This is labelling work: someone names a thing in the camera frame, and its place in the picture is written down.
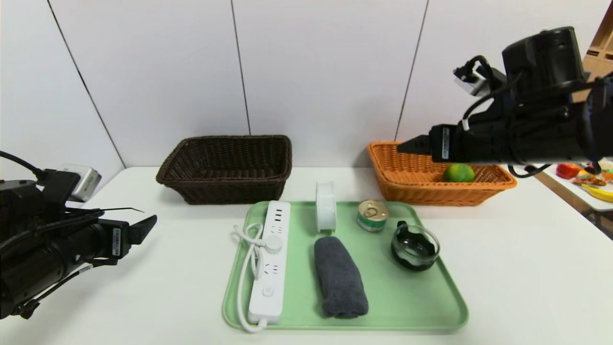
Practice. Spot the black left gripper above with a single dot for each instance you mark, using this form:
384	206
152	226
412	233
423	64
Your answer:
118	242

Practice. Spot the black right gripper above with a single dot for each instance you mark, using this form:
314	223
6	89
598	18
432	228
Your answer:
444	143

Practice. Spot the green citrus fruit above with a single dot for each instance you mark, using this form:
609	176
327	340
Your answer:
458	173

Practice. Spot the tin can with gold lid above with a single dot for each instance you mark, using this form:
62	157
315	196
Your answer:
372	215

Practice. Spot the dark grey towel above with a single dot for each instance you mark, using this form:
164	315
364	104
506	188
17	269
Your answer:
340	278

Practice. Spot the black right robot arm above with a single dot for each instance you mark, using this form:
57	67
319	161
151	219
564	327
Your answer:
541	62

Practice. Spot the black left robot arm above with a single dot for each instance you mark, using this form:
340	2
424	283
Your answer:
38	258

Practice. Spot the orange wicker basket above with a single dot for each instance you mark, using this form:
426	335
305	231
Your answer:
431	191

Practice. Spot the dark brown wicker basket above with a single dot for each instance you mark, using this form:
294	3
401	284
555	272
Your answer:
225	187

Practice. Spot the white tape roll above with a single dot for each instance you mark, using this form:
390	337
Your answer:
325	208

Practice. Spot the red apple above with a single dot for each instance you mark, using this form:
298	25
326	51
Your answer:
568	171

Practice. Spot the light green plastic tray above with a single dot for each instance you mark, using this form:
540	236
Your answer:
402	297

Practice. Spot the white side table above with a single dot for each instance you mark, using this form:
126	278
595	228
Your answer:
570	191

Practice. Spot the orange snack packet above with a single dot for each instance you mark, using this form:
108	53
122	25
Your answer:
591	180

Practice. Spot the yellow banana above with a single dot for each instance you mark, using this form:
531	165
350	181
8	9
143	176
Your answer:
601	193

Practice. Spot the light wooden cabinet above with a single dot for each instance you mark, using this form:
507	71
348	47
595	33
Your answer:
601	52

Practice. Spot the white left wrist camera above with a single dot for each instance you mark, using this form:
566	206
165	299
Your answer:
81	182

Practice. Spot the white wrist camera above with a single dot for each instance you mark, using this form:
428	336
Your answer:
471	81
81	182

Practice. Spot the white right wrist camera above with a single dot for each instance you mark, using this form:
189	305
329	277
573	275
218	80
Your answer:
471	81

